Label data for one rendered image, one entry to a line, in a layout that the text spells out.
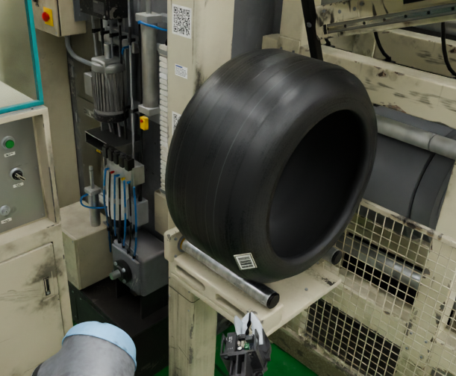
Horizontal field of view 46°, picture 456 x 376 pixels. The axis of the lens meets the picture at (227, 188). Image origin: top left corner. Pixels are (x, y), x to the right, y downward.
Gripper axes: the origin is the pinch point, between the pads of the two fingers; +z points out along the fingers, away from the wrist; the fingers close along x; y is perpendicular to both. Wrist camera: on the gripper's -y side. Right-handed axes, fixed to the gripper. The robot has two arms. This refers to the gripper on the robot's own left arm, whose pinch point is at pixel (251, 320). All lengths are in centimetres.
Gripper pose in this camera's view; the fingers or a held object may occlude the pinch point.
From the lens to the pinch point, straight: 118.8
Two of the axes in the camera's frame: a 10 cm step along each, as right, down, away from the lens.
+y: -3.0, -7.8, -5.4
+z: 0.8, -5.9, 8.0
